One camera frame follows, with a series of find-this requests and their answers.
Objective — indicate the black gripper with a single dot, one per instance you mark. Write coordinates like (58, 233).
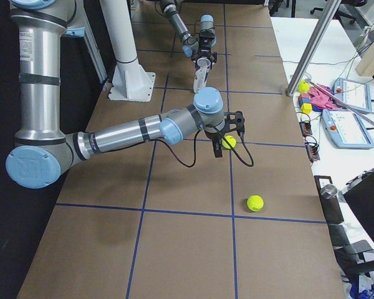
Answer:
(205, 42)
(212, 136)

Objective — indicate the tennis ball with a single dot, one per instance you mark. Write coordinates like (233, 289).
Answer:
(303, 86)
(228, 142)
(255, 203)

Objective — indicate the clear tennis ball can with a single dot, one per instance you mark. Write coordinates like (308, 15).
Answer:
(203, 66)

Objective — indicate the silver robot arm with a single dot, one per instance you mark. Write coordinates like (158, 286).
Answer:
(42, 152)
(193, 47)

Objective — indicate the white mounting column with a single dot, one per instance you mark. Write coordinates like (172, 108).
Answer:
(130, 81)

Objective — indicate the small orange black connector box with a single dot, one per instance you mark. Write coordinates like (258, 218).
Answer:
(306, 128)

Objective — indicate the yellow cube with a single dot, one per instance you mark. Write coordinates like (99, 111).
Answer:
(306, 108)

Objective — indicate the blue cube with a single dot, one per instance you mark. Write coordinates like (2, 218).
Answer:
(305, 100)

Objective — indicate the pink cloth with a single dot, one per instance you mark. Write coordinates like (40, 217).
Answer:
(321, 100)

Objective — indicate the near teach pendant tablet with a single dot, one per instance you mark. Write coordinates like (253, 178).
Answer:
(346, 130)

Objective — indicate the teach pendant tablet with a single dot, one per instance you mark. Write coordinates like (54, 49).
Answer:
(346, 130)
(353, 93)

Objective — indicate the far teach pendant tablet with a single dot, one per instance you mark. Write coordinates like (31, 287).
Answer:
(353, 93)

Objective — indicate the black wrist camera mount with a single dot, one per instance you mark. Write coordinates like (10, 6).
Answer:
(234, 121)

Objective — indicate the tennis ball beside post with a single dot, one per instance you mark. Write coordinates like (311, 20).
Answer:
(303, 86)

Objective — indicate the aluminium frame post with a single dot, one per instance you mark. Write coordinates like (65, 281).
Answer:
(313, 43)

